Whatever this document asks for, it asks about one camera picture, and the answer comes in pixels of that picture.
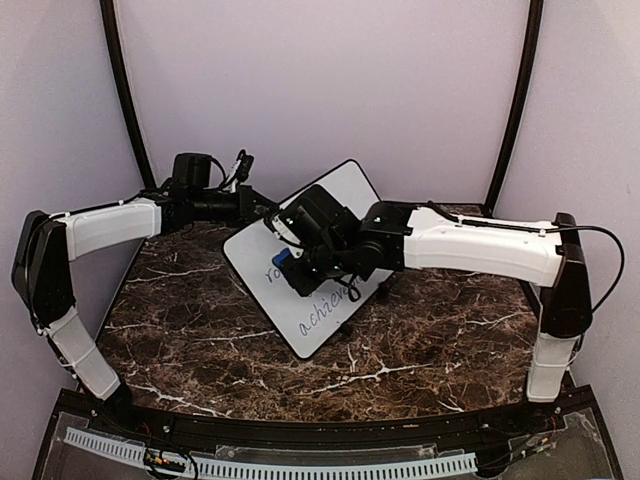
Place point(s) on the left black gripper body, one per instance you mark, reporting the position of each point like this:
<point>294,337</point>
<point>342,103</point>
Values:
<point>206,210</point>

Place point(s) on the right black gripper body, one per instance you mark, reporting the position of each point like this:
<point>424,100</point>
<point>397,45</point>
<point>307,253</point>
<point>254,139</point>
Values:
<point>327,263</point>

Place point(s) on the blue whiteboard eraser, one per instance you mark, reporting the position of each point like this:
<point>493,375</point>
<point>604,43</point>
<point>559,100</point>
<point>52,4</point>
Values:
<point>279,259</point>

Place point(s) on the white whiteboard with black frame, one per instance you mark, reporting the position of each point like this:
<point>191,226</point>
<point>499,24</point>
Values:
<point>304,323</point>

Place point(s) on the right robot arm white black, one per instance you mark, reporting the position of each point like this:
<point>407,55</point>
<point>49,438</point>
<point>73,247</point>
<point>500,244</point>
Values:
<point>326,241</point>

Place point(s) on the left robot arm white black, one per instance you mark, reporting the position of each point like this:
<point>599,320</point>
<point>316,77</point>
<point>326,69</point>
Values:
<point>49,243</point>

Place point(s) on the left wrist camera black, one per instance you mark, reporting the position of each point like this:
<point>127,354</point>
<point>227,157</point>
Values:
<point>192,169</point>

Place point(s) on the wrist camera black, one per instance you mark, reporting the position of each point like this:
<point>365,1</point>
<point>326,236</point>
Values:
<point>316,212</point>
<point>192,169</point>

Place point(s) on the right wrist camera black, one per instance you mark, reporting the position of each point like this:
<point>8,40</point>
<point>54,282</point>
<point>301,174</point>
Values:
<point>316,212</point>

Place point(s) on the left black frame post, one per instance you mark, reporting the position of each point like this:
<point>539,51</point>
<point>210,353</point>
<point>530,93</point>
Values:
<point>123,88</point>

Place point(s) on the black frame post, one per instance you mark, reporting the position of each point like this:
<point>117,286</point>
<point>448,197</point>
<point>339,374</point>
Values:
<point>123,88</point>
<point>516,111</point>

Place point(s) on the white slotted cable duct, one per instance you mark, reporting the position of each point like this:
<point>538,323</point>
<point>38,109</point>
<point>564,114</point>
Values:
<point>257,463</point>

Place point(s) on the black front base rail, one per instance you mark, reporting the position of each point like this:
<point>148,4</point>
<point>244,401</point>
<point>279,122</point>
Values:
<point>480,429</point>

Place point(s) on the right black frame post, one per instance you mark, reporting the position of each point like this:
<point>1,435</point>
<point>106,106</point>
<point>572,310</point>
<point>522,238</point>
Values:
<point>516,111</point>

